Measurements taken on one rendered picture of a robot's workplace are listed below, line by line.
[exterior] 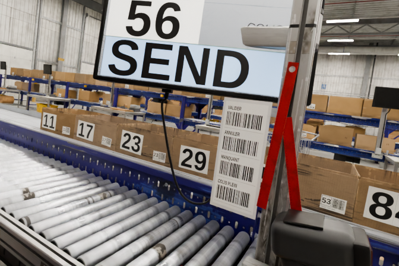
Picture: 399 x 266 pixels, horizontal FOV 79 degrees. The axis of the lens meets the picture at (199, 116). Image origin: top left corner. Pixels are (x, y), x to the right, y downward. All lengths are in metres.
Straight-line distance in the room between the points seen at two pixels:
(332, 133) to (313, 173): 4.28
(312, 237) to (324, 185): 0.67
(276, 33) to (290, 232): 0.36
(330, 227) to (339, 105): 5.19
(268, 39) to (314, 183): 0.64
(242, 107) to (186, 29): 0.23
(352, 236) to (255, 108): 0.22
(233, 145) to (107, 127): 1.18
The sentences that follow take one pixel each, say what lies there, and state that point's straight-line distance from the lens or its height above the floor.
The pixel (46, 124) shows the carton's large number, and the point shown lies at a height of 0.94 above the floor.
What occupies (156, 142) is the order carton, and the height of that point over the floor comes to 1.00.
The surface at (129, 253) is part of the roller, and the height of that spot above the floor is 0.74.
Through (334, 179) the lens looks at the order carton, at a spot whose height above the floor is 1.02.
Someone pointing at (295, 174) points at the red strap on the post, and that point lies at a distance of 0.41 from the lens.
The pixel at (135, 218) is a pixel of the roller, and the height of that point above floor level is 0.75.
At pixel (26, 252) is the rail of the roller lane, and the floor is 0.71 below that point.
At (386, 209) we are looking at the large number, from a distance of 1.05.
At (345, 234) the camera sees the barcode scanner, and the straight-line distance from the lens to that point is 0.38.
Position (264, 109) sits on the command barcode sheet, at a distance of 0.41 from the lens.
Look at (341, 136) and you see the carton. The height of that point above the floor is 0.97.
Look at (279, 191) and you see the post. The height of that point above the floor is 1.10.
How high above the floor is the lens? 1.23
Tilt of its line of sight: 3 degrees down
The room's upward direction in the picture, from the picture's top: 8 degrees clockwise
